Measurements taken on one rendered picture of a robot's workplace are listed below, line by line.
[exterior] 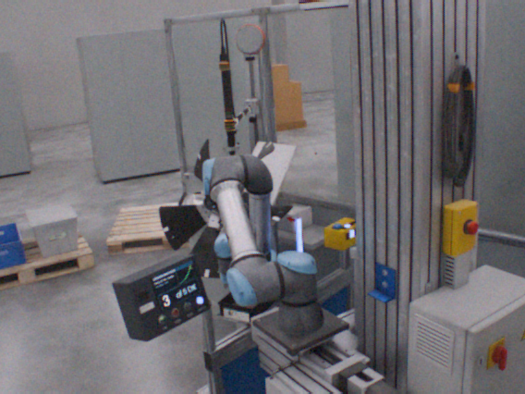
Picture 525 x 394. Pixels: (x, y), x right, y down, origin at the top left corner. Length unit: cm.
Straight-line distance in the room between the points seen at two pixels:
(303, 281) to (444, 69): 72
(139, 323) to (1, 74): 779
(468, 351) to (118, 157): 685
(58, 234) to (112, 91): 313
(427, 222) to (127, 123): 663
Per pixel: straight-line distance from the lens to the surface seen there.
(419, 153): 137
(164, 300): 170
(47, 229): 504
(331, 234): 240
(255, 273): 161
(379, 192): 150
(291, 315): 168
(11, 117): 927
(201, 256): 240
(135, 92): 775
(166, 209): 264
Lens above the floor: 193
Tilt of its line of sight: 17 degrees down
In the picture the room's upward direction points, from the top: 5 degrees counter-clockwise
